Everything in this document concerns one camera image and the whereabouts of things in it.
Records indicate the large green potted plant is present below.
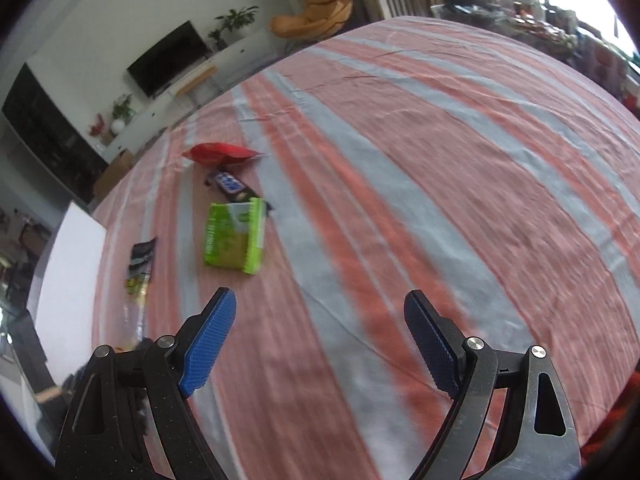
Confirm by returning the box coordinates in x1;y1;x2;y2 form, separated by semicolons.
214;6;260;42

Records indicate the striped red grey bed sheet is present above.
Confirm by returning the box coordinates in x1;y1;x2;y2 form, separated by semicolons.
90;14;640;480

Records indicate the dark chocolate bar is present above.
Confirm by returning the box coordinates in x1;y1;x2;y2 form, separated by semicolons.
205;167;261;202

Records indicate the white box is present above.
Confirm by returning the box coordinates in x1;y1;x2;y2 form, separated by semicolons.
26;200;109;463

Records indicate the orange red fleece clothing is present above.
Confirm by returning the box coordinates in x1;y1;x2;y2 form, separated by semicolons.
581;369;640;467

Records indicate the black flat television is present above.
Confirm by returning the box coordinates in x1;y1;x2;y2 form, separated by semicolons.
125;20;214;99

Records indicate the plant in white vase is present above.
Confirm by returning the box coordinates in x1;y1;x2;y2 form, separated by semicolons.
110;93;137;134

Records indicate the orange lounge chair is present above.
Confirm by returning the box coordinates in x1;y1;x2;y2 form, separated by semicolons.
269;0;359;44

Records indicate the cluttered side table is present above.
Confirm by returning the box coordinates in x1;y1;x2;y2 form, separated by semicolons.
429;0;640;117

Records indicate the black display cabinet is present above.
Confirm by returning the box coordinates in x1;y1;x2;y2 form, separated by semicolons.
1;62;109;207

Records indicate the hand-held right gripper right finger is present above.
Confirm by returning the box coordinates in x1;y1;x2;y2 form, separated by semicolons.
403;288;582;480

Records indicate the small yellow green snack packet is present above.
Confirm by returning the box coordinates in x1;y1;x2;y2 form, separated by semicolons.
123;237;159;357

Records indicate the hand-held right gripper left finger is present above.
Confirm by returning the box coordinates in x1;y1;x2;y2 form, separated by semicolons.
52;287;237;480

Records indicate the cardboard box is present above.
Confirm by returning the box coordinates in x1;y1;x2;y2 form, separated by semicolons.
92;149;136;202

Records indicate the red flower plant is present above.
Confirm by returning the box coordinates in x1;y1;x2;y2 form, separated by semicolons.
88;113;114;144

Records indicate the green wafer packet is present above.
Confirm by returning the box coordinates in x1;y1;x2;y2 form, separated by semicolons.
202;197;267;276

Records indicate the white television cabinet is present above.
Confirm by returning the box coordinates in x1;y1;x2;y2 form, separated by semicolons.
91;29;277;162

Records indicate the wooden stool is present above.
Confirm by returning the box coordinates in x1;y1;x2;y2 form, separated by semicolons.
174;64;221;109

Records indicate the red snack packet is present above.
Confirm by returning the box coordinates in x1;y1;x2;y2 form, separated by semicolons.
180;142;267;168

